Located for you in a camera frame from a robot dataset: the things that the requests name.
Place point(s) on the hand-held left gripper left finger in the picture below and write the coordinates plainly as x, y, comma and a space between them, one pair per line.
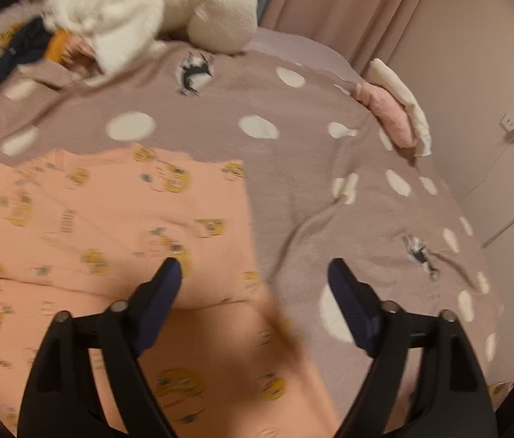
159, 301

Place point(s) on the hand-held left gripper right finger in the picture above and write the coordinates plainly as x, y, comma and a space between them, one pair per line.
352, 301

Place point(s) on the pink cartoon print garment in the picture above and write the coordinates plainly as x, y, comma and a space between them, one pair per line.
101, 237

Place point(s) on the mauve polka dot blanket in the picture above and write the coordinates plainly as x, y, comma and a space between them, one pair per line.
284, 169

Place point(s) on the pink folded cloth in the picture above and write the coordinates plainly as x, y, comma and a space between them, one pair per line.
389, 114

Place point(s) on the pink and white folded towels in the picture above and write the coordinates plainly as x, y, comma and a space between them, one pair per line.
402, 91

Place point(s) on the small pink garment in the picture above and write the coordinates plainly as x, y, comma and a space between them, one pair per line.
84, 60

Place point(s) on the lilac bed sheet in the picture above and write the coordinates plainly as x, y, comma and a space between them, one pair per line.
302, 50

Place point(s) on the orange garment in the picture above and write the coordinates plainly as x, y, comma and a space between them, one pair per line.
57, 45

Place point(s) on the navy garment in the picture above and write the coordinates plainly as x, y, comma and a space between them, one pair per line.
19, 50

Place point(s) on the pink curtain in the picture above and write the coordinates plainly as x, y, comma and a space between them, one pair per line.
352, 4

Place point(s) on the white fluffy garment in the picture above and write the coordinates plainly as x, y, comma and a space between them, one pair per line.
147, 0

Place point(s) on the gold patterned strip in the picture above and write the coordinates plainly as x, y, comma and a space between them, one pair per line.
6, 34

